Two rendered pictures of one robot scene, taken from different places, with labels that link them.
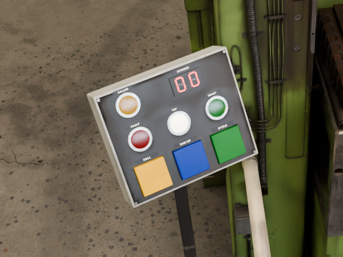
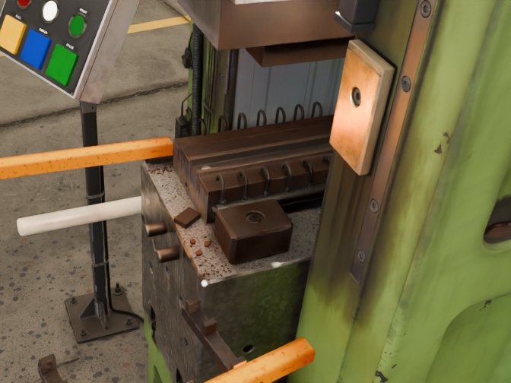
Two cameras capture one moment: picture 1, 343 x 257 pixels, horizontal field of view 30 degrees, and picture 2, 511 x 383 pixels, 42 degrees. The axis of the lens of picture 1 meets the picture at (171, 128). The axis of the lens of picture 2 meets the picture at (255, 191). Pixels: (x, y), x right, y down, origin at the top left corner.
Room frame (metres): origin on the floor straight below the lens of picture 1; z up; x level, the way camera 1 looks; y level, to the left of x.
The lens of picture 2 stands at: (0.73, -1.50, 1.73)
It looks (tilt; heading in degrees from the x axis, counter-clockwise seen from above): 37 degrees down; 56
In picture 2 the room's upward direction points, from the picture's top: 7 degrees clockwise
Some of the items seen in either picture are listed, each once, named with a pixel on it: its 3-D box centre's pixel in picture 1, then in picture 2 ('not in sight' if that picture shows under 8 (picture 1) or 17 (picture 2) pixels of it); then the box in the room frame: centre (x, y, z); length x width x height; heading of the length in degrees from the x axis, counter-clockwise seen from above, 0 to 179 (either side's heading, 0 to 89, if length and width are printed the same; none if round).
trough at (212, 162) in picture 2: not in sight; (293, 150); (1.41, -0.60, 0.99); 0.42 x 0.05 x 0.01; 174
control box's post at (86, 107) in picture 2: (188, 238); (93, 187); (1.18, 0.00, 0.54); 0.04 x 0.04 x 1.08; 84
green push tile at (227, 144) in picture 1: (227, 144); (63, 64); (1.09, -0.13, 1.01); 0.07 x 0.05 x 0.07; 109
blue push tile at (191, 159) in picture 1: (191, 159); (36, 49); (1.05, -0.03, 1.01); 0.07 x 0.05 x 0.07; 109
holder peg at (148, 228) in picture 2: not in sight; (155, 229); (1.12, -0.59, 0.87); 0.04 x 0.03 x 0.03; 174
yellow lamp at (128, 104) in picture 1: (128, 104); not in sight; (1.10, 0.09, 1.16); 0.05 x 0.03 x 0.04; 84
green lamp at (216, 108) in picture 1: (216, 107); (77, 25); (1.13, -0.11, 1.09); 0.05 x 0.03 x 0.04; 84
